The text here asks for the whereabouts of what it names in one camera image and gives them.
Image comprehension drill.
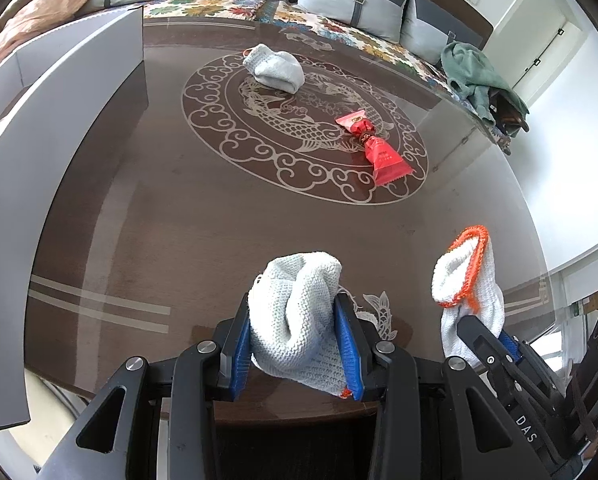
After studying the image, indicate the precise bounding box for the green cloth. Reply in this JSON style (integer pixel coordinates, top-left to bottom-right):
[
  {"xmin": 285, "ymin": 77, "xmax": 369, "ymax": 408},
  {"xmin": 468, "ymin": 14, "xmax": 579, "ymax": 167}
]
[{"xmin": 440, "ymin": 41, "xmax": 530, "ymax": 127}]

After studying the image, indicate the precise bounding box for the white sock orange trim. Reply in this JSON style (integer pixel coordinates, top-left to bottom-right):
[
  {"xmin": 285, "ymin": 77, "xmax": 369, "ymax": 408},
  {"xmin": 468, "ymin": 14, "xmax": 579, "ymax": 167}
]
[{"xmin": 431, "ymin": 225, "xmax": 506, "ymax": 368}]

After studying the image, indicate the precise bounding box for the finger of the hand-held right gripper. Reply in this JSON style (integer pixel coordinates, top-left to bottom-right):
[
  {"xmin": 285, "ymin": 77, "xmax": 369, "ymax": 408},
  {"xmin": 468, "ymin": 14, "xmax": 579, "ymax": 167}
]
[
  {"xmin": 499, "ymin": 330, "xmax": 551, "ymax": 387},
  {"xmin": 456, "ymin": 316, "xmax": 519, "ymax": 392}
]

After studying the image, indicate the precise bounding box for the brown cloth bundle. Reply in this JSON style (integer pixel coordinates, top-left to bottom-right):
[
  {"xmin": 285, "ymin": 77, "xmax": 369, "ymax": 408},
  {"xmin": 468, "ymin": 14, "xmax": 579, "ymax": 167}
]
[{"xmin": 0, "ymin": 0, "xmax": 98, "ymax": 77}]

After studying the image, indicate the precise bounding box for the brown bag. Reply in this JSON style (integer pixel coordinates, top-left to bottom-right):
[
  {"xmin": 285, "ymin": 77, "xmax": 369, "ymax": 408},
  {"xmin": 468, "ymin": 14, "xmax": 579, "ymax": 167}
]
[{"xmin": 489, "ymin": 87, "xmax": 531, "ymax": 137}]

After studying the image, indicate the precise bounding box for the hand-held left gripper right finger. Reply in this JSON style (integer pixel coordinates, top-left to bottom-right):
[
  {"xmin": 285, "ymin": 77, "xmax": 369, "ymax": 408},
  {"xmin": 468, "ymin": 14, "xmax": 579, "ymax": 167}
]
[{"xmin": 333, "ymin": 291, "xmax": 550, "ymax": 480}]

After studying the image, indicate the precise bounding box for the white knit glove red trim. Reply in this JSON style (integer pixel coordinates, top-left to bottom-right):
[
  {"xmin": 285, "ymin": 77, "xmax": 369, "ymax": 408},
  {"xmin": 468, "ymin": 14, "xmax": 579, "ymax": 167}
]
[{"xmin": 248, "ymin": 251, "xmax": 353, "ymax": 400}]

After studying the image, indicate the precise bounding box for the red foil packet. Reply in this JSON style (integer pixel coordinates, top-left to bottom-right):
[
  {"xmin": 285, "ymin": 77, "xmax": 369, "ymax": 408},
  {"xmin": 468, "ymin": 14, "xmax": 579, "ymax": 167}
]
[{"xmin": 335, "ymin": 111, "xmax": 413, "ymax": 187}]

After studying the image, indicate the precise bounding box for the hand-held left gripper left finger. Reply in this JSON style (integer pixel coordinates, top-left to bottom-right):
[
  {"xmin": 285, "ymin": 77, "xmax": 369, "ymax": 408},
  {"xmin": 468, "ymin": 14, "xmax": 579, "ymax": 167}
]
[{"xmin": 39, "ymin": 292, "xmax": 253, "ymax": 480}]

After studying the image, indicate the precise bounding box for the large grey container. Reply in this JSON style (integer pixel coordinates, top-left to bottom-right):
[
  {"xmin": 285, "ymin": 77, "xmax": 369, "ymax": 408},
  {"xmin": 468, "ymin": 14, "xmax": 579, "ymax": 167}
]
[{"xmin": 0, "ymin": 7, "xmax": 151, "ymax": 433}]

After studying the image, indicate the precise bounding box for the floral sofa blanket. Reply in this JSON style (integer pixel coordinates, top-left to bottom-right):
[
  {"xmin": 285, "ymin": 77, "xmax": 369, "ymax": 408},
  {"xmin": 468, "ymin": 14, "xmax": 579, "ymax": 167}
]
[{"xmin": 143, "ymin": 0, "xmax": 480, "ymax": 122}]

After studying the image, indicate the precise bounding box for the white door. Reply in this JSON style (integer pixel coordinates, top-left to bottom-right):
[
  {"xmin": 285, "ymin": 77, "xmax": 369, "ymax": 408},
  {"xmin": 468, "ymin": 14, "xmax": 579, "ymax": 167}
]
[{"xmin": 509, "ymin": 0, "xmax": 596, "ymax": 92}]

